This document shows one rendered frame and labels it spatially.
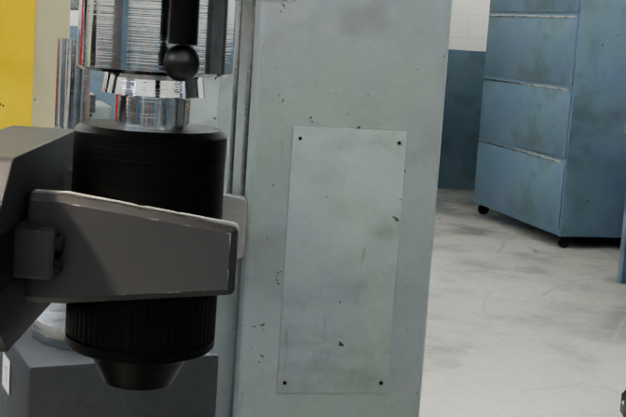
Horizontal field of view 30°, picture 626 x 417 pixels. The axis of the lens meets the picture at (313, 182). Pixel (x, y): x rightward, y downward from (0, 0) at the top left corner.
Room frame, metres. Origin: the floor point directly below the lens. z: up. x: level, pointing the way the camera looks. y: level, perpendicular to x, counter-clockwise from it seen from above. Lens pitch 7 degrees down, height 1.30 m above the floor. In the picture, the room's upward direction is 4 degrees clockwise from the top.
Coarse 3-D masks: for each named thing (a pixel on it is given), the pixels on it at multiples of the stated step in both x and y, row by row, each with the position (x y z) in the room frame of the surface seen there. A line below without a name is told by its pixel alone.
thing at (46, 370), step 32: (64, 320) 0.72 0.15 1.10; (0, 352) 0.73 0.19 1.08; (32, 352) 0.69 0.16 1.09; (64, 352) 0.69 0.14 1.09; (0, 384) 0.73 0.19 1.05; (32, 384) 0.66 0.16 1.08; (64, 384) 0.67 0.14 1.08; (96, 384) 0.68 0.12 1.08; (192, 384) 0.70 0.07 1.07; (0, 416) 0.73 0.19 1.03; (32, 416) 0.66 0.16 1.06; (64, 416) 0.67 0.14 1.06; (96, 416) 0.68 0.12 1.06; (128, 416) 0.69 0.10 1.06; (160, 416) 0.69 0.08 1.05; (192, 416) 0.70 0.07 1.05
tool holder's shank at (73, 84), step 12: (60, 48) 0.82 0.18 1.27; (72, 48) 0.82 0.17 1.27; (60, 60) 0.82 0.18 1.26; (72, 60) 0.82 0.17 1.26; (60, 72) 0.82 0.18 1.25; (72, 72) 0.82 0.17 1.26; (84, 72) 0.82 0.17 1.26; (60, 84) 0.82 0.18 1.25; (72, 84) 0.82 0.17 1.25; (84, 84) 0.82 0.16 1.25; (60, 96) 0.82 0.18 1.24; (72, 96) 0.82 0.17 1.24; (84, 96) 0.82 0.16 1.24; (60, 108) 0.82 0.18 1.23; (72, 108) 0.82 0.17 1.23; (84, 108) 0.82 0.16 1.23; (60, 120) 0.82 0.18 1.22; (72, 120) 0.82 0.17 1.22
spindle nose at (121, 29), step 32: (96, 0) 0.34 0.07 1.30; (128, 0) 0.34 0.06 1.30; (160, 0) 0.34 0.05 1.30; (224, 0) 0.35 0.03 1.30; (96, 32) 0.34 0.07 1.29; (128, 32) 0.34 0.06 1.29; (160, 32) 0.34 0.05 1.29; (224, 32) 0.35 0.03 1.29; (96, 64) 0.34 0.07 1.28; (128, 64) 0.34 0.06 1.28; (160, 64) 0.34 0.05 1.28; (224, 64) 0.35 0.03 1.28
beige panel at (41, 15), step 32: (0, 0) 2.00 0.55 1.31; (32, 0) 2.02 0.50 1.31; (64, 0) 2.04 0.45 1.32; (0, 32) 2.00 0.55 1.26; (32, 32) 2.02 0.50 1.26; (64, 32) 2.04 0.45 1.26; (0, 64) 2.00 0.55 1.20; (32, 64) 2.02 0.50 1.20; (0, 96) 2.00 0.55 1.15; (32, 96) 2.02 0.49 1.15; (0, 128) 2.00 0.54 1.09
